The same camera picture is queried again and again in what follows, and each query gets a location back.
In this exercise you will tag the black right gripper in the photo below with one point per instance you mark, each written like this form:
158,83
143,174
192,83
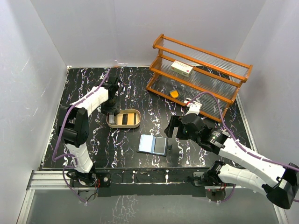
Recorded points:
174,122

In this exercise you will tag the stack of credit cards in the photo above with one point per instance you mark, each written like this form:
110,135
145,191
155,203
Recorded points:
111,118

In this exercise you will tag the orange wooden shelf rack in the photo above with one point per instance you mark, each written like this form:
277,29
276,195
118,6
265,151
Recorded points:
217,78

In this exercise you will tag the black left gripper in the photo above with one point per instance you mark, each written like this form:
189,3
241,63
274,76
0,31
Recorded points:
105,109

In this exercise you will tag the black card in tray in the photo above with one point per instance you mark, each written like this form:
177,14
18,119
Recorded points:
124,119

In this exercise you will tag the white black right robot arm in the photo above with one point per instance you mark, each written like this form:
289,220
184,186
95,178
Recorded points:
279,183

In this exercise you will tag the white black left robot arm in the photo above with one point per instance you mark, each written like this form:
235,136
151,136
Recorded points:
73,125

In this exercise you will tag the white red small box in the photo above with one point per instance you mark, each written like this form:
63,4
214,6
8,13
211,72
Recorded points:
181,68

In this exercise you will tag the black blue card holder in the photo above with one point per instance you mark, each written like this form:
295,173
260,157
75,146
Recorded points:
147,143

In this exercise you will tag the beige oval plastic tray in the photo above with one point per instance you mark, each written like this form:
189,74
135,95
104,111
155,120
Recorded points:
134,119

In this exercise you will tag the white black small device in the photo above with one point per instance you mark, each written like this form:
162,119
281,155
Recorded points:
189,101

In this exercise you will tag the small orange yellow block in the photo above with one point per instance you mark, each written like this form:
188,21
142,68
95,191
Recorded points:
174,94

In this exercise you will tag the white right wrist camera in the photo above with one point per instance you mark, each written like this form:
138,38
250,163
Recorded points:
193,108

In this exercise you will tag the black credit card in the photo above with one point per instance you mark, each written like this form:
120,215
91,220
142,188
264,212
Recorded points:
160,145

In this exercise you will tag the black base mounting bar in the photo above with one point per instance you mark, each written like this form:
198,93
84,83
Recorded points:
151,182

